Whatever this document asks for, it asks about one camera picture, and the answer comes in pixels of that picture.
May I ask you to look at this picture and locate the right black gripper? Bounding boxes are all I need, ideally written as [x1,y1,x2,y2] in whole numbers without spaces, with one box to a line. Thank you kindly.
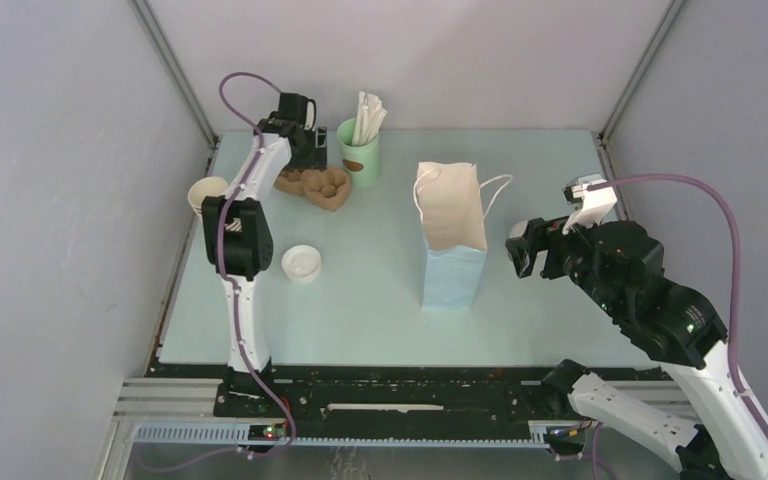
[501,204,620,316]

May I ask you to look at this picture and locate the brown pulp cup carrier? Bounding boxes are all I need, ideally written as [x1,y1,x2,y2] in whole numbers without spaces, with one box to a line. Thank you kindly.
[274,166,352,212]

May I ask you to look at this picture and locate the light blue paper bag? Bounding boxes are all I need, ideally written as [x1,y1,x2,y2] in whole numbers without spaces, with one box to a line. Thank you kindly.
[411,162,513,310]

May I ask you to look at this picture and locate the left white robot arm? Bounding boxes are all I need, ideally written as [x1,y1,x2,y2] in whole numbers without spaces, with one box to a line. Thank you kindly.
[202,120,327,417]

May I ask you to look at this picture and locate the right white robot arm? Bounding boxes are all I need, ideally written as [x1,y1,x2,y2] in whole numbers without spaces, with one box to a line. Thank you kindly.
[505,218,768,479]

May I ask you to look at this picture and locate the green cup holder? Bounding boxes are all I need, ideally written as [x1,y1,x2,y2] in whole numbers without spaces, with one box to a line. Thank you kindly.
[337,118,381,188]

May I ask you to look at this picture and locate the white wrapped straws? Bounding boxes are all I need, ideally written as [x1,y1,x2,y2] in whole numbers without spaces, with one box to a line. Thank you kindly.
[350,91,387,147]

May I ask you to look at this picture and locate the stack of brown paper cups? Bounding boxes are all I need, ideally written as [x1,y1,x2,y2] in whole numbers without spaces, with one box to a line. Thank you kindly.
[187,176,229,219]

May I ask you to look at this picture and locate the stack of white lids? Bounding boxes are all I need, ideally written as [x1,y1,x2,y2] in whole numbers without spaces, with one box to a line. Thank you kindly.
[281,245,322,284]

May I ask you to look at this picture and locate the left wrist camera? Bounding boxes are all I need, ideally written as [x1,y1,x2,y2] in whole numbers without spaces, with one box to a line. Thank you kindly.
[277,92,317,130]

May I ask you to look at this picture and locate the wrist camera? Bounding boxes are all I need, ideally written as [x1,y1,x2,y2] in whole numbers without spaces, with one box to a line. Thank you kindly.
[277,92,317,130]
[562,174,617,235]

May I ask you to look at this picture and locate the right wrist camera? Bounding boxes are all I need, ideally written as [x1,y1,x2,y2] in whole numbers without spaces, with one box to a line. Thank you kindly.
[562,174,617,235]

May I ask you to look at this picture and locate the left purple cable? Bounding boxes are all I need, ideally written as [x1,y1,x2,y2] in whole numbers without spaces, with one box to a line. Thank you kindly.
[216,71,298,462]

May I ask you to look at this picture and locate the purple cable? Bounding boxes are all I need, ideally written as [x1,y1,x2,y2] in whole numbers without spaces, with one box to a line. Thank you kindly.
[216,71,298,462]
[585,173,768,480]

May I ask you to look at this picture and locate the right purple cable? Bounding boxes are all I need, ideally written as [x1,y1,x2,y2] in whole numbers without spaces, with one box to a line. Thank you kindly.
[585,173,768,480]

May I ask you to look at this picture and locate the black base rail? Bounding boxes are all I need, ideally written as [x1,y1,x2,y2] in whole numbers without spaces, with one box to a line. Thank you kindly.
[147,363,593,443]

